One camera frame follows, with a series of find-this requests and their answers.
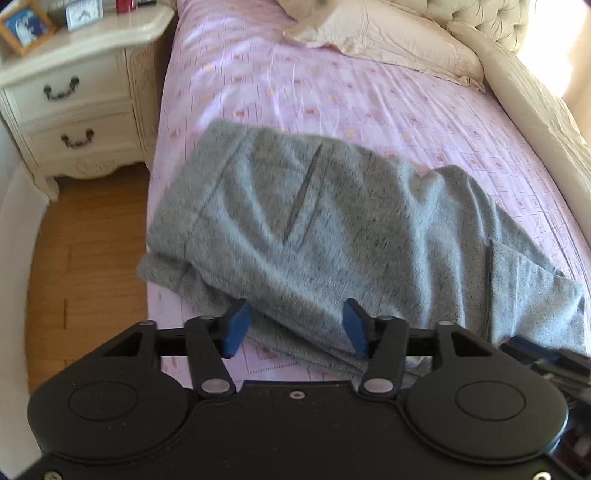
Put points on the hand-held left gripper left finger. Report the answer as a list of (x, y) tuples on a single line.
[(238, 325)]

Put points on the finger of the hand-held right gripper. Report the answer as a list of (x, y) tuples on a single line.
[(531, 350)]

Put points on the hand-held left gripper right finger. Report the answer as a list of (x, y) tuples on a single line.
[(356, 327)]

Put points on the grey pants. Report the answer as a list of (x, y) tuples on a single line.
[(332, 230)]

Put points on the cream nightstand drawer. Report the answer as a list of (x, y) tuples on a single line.
[(106, 138), (87, 90)]

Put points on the pink patterned bed sheet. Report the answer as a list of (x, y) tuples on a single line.
[(323, 92)]

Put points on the cream duvet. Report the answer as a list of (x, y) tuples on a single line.
[(540, 110)]

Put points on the beige pillow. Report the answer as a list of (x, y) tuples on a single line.
[(392, 37)]

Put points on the cream nightstand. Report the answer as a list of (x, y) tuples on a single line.
[(97, 41)]

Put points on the red thermos bottle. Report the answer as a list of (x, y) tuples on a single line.
[(125, 5)]

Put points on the white alarm clock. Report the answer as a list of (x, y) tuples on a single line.
[(84, 14)]

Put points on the wooden photo frame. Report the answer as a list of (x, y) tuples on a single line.
[(25, 25)]

